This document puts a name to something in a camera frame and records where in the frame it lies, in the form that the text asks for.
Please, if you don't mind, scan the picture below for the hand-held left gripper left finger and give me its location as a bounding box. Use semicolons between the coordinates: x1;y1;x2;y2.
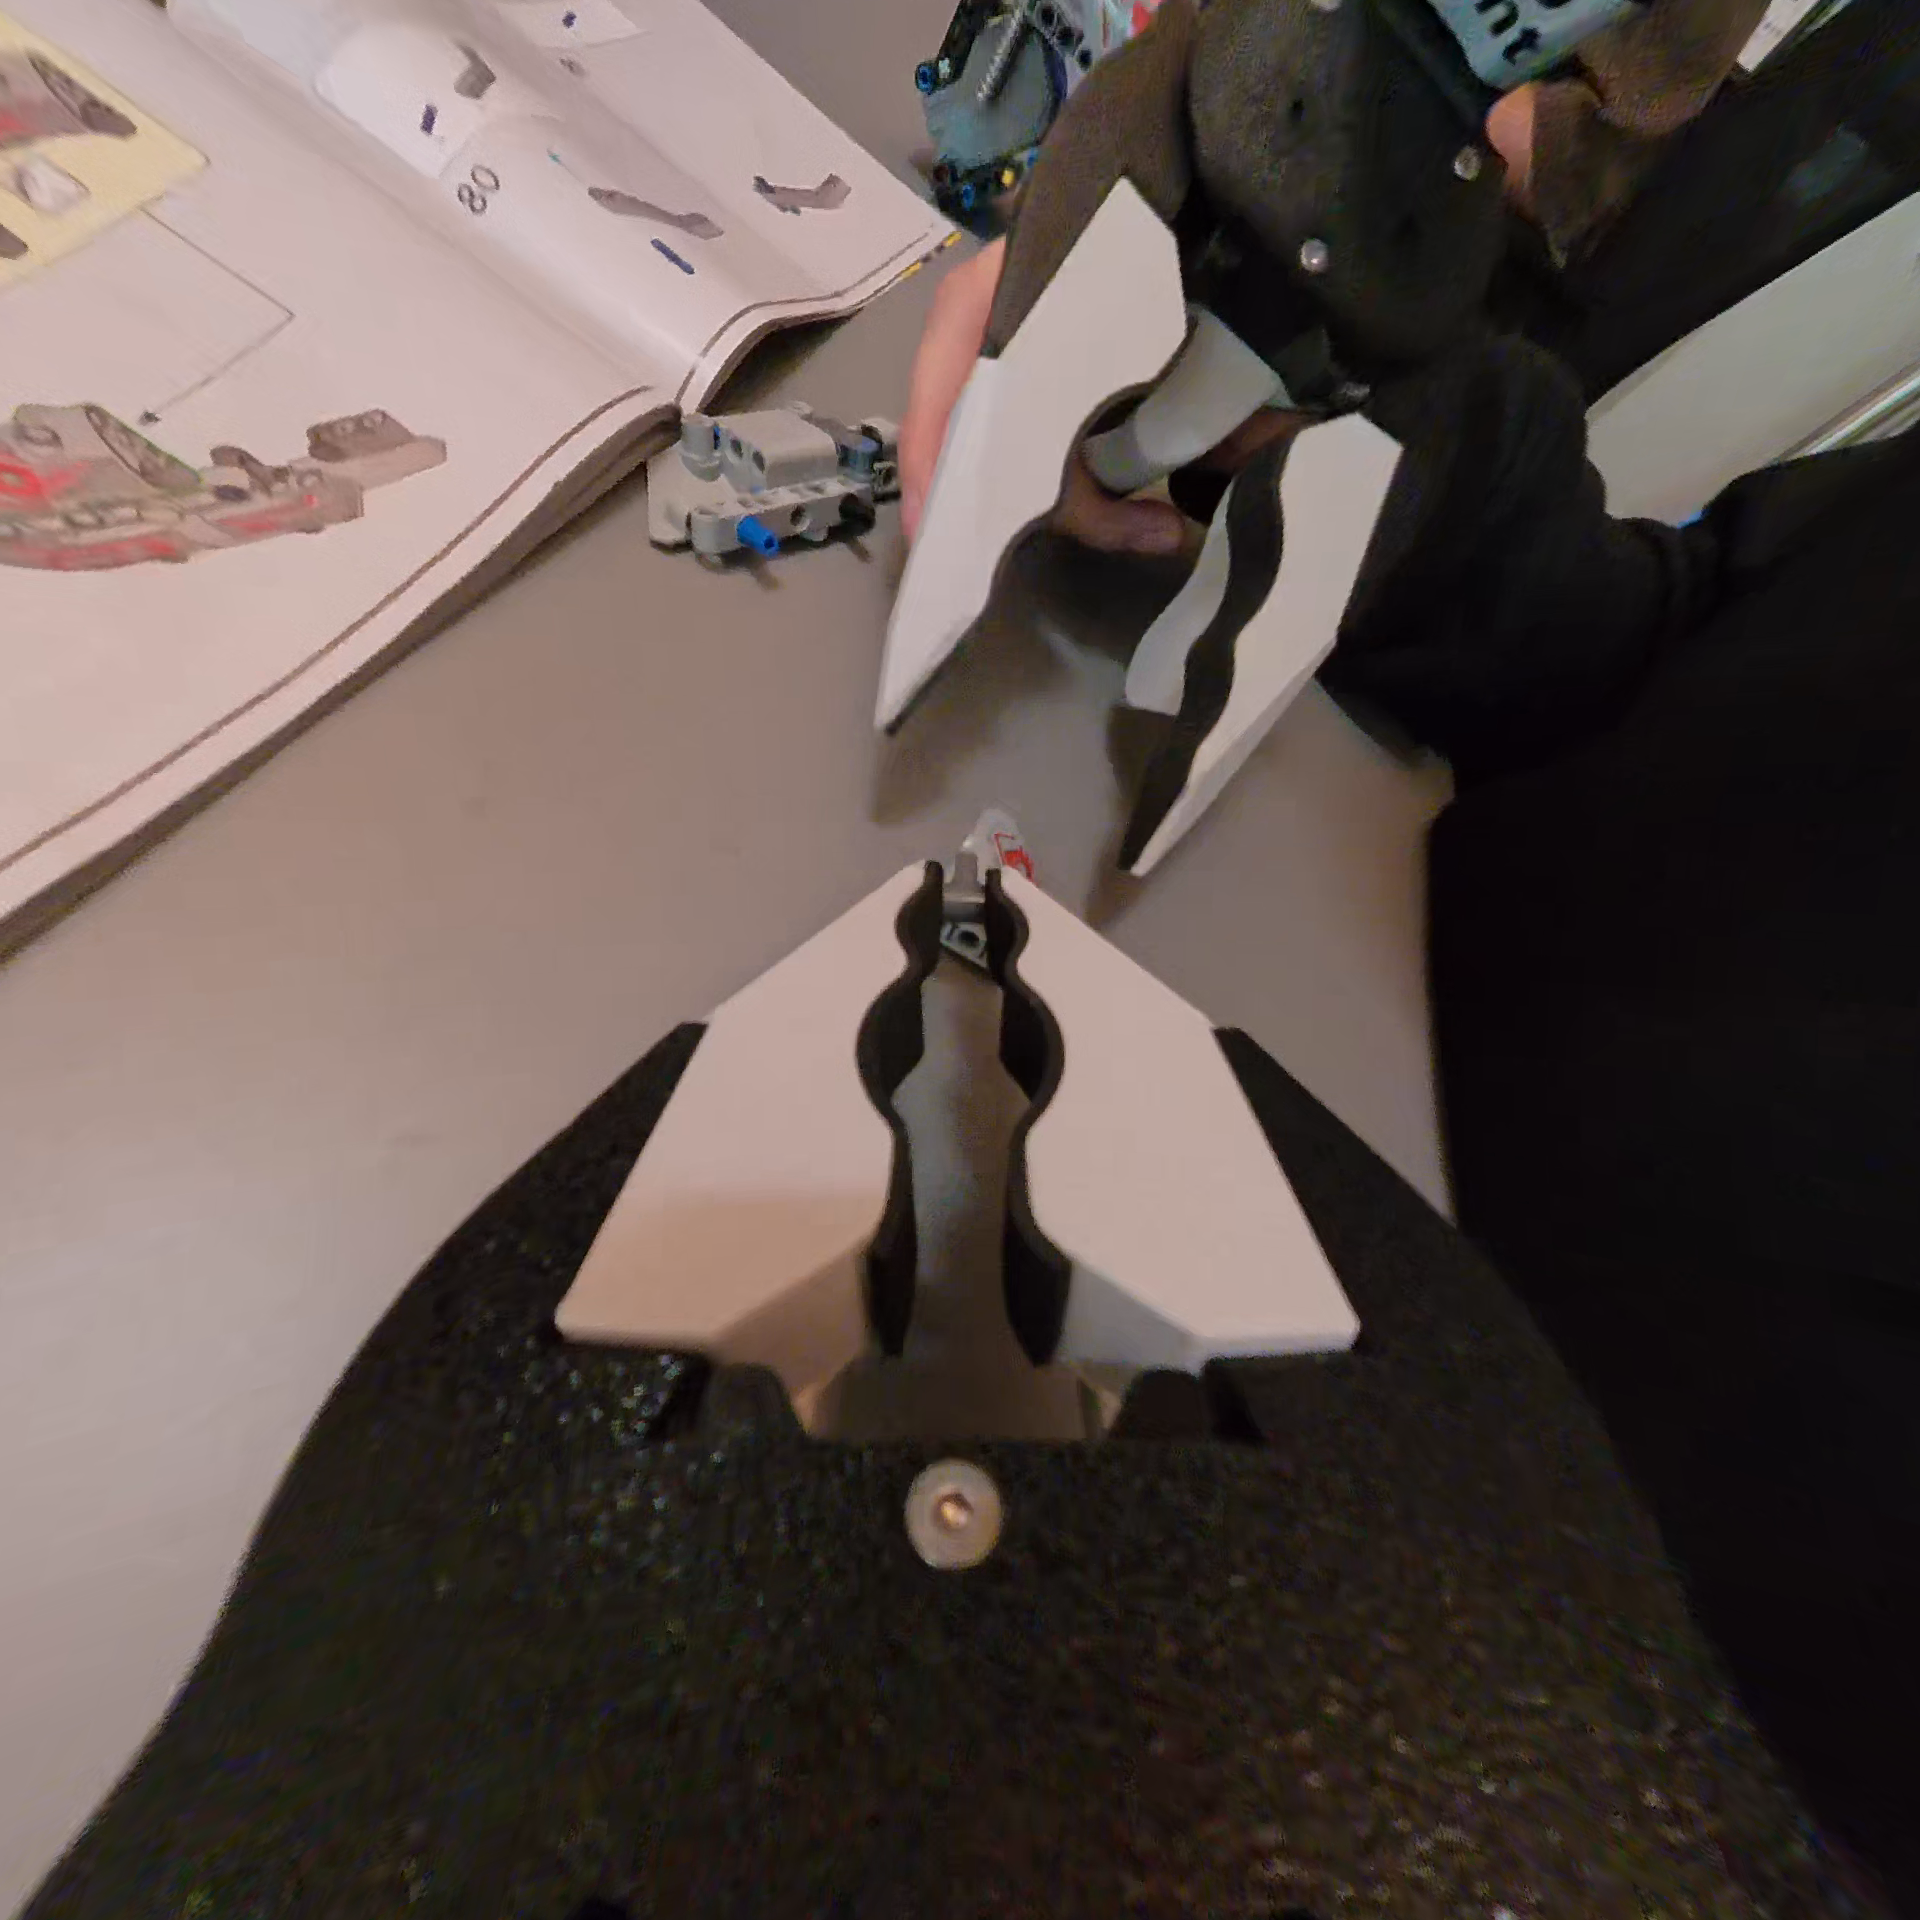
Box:
558;862;950;1416

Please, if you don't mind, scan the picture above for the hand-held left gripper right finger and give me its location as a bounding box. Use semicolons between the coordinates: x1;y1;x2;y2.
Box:
986;872;1365;1406

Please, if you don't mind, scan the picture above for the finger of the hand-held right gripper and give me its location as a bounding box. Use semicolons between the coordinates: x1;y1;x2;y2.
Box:
1117;414;1408;881
873;182;1198;736

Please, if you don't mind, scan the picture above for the small grey brick piece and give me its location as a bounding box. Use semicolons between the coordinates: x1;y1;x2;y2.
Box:
933;808;1040;986

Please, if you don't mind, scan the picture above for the person's right forearm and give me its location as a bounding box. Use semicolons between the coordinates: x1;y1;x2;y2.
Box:
1317;336;1920;1863

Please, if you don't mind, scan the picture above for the grey desk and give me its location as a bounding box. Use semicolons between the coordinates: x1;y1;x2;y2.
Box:
0;0;1460;1915

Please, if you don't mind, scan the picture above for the person's right hand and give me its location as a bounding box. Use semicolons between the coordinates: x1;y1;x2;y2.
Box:
896;238;1009;544

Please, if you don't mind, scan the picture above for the small grey brick assembly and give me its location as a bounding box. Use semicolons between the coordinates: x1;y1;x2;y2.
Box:
647;402;904;561

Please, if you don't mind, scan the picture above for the large grey brick model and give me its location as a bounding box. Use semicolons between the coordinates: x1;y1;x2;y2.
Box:
912;0;1157;231

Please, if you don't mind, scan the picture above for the open instruction booklet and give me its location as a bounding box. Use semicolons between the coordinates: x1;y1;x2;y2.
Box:
0;0;962;962

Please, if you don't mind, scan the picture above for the metal rail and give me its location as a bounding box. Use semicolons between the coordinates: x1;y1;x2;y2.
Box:
1792;365;1920;456

